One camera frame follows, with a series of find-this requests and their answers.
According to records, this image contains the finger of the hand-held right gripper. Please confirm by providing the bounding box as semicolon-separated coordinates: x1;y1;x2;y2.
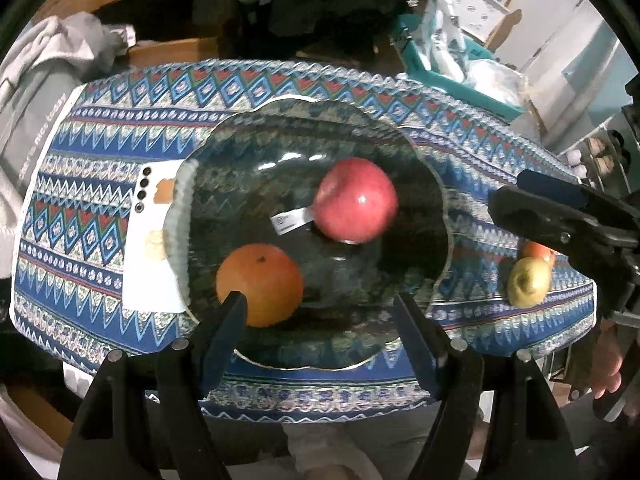
516;169;640;233
488;186;608;266

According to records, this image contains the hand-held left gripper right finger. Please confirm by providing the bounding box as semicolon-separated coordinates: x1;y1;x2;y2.
392;291;583;480

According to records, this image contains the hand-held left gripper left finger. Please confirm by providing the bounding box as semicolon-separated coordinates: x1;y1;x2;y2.
57;291;249;480

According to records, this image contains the small red-orange tangerine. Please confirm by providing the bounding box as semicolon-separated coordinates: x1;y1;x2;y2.
521;241;557;268

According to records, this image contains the yellow-green apple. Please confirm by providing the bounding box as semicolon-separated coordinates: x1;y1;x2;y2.
507;256;552;309

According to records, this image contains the large orange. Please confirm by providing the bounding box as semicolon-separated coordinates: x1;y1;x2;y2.
216;243;305;328

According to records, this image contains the red apple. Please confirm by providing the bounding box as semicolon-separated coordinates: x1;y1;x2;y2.
312;157;399;245

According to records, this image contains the dark glass plate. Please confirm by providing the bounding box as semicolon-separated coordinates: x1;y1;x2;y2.
164;96;455;372

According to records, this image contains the person's right hand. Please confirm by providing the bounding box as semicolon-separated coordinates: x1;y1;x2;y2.
592;317;632;401

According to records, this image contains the shoe rack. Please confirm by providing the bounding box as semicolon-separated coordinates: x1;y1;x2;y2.
562;122;640;188

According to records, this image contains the white phone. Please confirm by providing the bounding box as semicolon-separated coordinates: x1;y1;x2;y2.
122;160;188;313

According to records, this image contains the teal plastic bin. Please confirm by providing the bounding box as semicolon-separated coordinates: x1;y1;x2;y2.
390;15;533;123

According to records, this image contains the white plastic bag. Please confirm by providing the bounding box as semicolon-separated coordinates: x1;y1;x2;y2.
462;57;529;106

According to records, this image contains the white sticker label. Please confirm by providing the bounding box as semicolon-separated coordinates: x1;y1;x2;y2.
270;206;317;235

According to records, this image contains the blue patterned tablecloth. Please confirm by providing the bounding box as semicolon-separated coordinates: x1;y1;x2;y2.
10;59;598;421

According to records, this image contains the large silver printed bag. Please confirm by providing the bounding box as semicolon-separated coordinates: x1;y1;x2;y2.
419;0;501;81

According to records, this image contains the brown wooden board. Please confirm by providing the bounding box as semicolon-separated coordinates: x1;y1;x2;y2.
127;37;221;68

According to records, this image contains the grey hoodie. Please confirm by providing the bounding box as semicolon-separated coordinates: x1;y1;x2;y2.
0;12;132;281

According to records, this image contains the black bag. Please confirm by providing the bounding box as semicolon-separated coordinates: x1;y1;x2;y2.
187;0;426;58

